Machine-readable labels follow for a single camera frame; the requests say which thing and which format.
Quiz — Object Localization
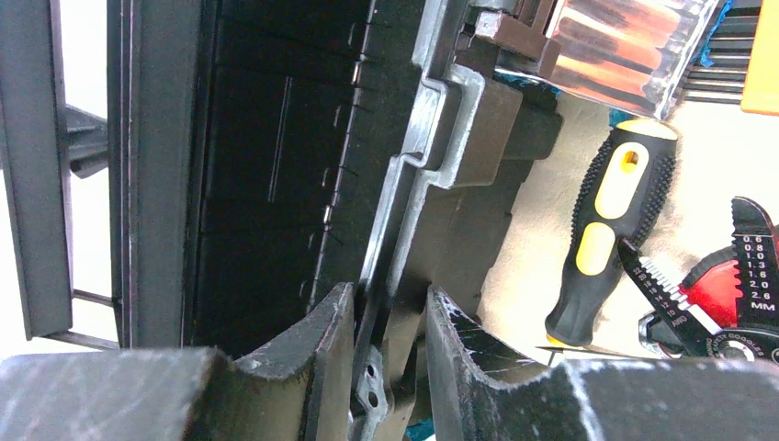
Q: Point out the black plastic toolbox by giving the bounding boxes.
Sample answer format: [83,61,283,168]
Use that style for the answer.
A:
[0,0,722,441]

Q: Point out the black red wire stripper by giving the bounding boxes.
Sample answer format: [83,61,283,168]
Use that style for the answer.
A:
[616,197,778,363]

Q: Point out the yellow black screwdriver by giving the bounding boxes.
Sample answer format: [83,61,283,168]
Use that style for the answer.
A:
[545,119,678,346]

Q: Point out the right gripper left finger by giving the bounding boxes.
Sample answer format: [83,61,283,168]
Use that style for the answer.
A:
[1,283,354,440]

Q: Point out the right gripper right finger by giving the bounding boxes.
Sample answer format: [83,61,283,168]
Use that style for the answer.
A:
[425,286,778,440]

